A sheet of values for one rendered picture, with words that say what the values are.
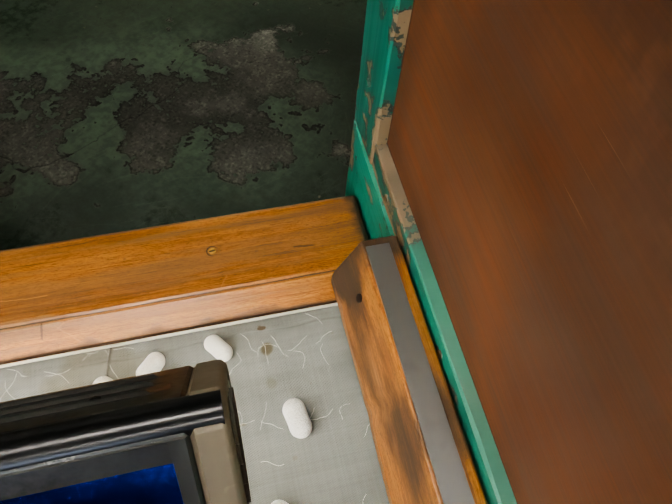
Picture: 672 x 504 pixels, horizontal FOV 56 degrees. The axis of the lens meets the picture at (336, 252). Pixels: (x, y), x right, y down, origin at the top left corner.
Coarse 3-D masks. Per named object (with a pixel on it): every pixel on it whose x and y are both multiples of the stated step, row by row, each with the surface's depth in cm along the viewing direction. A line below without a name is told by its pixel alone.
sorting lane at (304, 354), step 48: (192, 336) 63; (240, 336) 63; (288, 336) 64; (336, 336) 64; (0, 384) 59; (48, 384) 60; (240, 384) 61; (288, 384) 61; (336, 384) 61; (288, 432) 59; (336, 432) 59; (288, 480) 56; (336, 480) 57
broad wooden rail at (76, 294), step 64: (0, 256) 64; (64, 256) 64; (128, 256) 64; (192, 256) 65; (256, 256) 65; (320, 256) 66; (0, 320) 60; (64, 320) 61; (128, 320) 62; (192, 320) 63
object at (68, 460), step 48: (96, 384) 27; (144, 384) 25; (192, 384) 24; (0, 432) 21; (48, 432) 21; (96, 432) 21; (144, 432) 21; (192, 432) 22; (240, 432) 27; (0, 480) 21; (48, 480) 21; (96, 480) 22; (144, 480) 22; (192, 480) 22; (240, 480) 23
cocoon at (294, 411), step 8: (288, 400) 58; (296, 400) 58; (288, 408) 58; (296, 408) 58; (304, 408) 58; (288, 416) 58; (296, 416) 57; (304, 416) 57; (288, 424) 58; (296, 424) 57; (304, 424) 57; (296, 432) 57; (304, 432) 57
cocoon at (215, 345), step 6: (210, 336) 61; (216, 336) 61; (204, 342) 61; (210, 342) 61; (216, 342) 61; (222, 342) 61; (210, 348) 61; (216, 348) 61; (222, 348) 61; (228, 348) 61; (216, 354) 61; (222, 354) 60; (228, 354) 61
